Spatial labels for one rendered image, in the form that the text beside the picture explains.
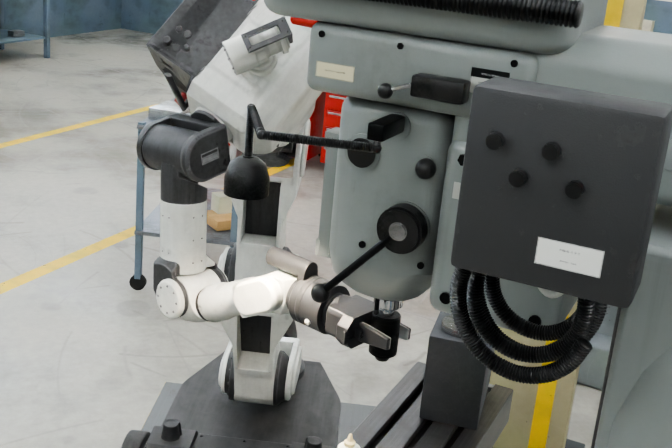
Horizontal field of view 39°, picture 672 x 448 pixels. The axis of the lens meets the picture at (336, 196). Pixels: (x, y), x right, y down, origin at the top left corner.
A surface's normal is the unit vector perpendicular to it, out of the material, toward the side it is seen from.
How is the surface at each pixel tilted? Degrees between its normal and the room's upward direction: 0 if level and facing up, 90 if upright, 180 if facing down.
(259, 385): 103
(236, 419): 0
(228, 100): 57
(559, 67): 86
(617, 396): 90
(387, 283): 118
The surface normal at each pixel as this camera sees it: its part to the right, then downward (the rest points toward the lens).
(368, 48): -0.43, 0.23
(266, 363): 0.04, -0.71
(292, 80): 0.55, 0.22
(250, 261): -0.06, 0.13
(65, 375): 0.09, -0.95
